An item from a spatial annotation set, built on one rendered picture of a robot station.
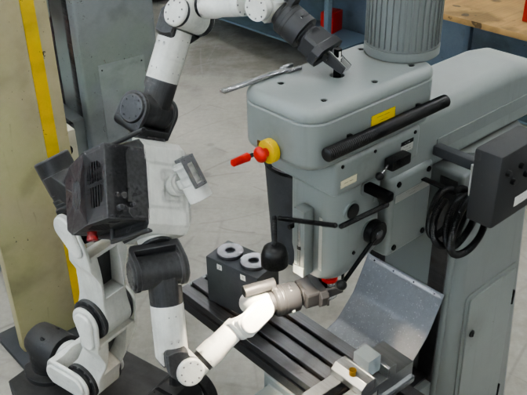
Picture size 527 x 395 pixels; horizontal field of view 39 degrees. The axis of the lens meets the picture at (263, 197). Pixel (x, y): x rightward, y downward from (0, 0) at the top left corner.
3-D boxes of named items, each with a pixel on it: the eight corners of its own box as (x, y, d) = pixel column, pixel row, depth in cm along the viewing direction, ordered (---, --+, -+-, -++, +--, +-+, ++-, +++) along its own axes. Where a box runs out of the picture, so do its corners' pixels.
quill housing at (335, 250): (334, 294, 204) (339, 193, 188) (282, 262, 217) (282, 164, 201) (380, 266, 215) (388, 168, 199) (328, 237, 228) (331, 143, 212)
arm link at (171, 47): (188, 4, 212) (165, 80, 215) (158, -10, 201) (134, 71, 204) (219, 12, 205) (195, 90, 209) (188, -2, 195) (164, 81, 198)
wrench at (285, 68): (227, 95, 176) (227, 92, 176) (216, 90, 179) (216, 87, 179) (301, 69, 190) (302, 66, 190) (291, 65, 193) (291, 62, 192)
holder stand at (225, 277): (258, 324, 252) (256, 275, 241) (208, 299, 263) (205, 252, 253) (279, 305, 260) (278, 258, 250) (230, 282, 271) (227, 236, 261)
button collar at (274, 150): (274, 167, 179) (274, 145, 176) (258, 158, 183) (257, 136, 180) (281, 164, 180) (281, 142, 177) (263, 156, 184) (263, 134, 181)
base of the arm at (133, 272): (131, 302, 199) (137, 284, 190) (119, 259, 204) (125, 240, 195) (184, 291, 205) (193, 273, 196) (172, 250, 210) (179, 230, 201)
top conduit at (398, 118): (331, 164, 171) (332, 150, 169) (318, 158, 174) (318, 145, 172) (450, 108, 196) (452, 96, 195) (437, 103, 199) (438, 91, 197)
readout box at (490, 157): (494, 232, 192) (507, 159, 182) (464, 218, 198) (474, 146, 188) (536, 204, 204) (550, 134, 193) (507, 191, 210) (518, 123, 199)
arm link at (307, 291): (330, 288, 212) (292, 298, 208) (328, 315, 217) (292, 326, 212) (310, 264, 222) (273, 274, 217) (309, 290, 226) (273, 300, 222)
